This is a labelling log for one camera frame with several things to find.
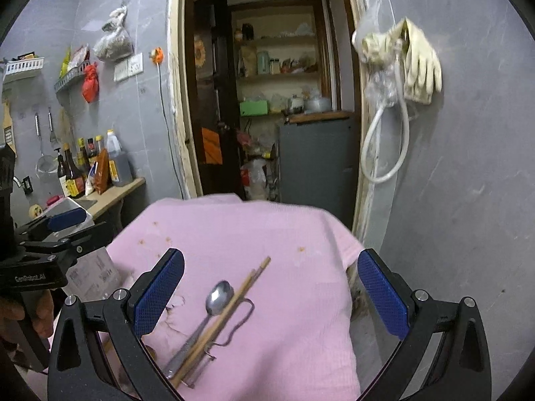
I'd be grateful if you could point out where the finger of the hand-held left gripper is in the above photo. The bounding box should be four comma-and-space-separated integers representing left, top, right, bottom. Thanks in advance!
20, 221, 110, 269
16, 208, 88, 243

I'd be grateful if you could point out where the silver spoon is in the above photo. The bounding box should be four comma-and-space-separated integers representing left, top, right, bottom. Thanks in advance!
162, 281, 235, 381

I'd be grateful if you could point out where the clear plastic bag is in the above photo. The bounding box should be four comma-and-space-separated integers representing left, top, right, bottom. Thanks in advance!
352, 0, 403, 110

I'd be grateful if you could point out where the person's left hand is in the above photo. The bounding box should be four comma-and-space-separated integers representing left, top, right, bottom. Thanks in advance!
0, 290, 56, 343

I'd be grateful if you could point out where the green box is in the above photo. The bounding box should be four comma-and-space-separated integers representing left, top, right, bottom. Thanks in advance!
239, 99, 269, 118

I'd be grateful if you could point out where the metal strainer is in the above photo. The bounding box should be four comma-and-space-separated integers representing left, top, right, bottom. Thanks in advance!
34, 113, 58, 179

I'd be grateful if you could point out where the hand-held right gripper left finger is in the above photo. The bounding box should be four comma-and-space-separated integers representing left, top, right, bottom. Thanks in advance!
47, 248, 187, 401

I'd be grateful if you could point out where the white wall rack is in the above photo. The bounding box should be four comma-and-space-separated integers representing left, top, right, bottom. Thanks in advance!
2, 55, 45, 84

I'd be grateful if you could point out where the bent metal wire hook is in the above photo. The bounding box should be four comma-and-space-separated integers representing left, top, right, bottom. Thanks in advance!
184, 298, 255, 388

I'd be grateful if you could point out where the orange seasoning packet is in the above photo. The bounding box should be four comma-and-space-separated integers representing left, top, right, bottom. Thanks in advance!
94, 149, 111, 195

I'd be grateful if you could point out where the dark wooden door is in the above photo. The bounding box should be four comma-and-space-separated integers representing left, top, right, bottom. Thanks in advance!
193, 0, 246, 200

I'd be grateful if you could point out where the grey wall rack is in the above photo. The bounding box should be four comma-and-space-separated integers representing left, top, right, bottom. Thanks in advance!
53, 60, 92, 93

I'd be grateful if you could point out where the metal pot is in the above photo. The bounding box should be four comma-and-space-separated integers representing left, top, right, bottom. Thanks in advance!
303, 94, 334, 114

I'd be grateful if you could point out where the white printed carton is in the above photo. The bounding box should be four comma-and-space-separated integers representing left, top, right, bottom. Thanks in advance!
67, 246, 123, 302

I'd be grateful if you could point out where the pink floral cloth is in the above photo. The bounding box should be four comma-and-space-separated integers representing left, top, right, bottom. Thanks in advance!
100, 192, 364, 401

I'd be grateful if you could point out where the white plastic bag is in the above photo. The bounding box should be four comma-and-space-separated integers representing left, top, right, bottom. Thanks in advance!
240, 159, 269, 201

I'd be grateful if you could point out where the white hose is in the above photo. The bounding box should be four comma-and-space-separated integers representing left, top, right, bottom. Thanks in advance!
361, 62, 410, 183

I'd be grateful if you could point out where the white wall socket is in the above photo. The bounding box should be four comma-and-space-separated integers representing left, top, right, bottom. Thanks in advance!
114, 53, 143, 83

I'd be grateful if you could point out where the wooden counter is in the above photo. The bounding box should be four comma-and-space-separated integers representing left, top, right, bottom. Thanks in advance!
79, 176, 146, 221

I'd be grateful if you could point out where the metal spatula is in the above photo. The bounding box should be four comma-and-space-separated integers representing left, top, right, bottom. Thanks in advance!
47, 106, 60, 152

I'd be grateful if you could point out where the red plastic bag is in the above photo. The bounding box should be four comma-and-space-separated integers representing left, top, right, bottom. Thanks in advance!
82, 62, 100, 104

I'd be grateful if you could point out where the dark sauce bottle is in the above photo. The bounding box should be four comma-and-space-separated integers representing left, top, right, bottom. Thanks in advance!
63, 144, 86, 199

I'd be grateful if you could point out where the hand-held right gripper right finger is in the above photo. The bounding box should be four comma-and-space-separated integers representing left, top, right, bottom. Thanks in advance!
356, 248, 492, 401

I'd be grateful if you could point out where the bag of dried goods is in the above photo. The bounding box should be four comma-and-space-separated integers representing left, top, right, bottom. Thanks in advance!
93, 6, 134, 62

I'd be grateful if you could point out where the dark grey cabinet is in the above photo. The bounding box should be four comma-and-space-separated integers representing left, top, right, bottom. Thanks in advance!
278, 113, 360, 220

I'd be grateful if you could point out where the wooden shelf unit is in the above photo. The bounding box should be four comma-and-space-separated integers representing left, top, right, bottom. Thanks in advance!
229, 2, 331, 118

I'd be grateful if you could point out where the thin grey cable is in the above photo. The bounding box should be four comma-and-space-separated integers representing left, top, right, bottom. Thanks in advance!
157, 64, 185, 201

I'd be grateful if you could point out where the wooden chopstick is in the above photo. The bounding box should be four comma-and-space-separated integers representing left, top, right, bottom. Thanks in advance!
171, 256, 272, 388
180, 268, 257, 370

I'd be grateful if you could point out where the clear oil bottle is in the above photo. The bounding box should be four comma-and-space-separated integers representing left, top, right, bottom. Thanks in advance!
105, 129, 133, 187

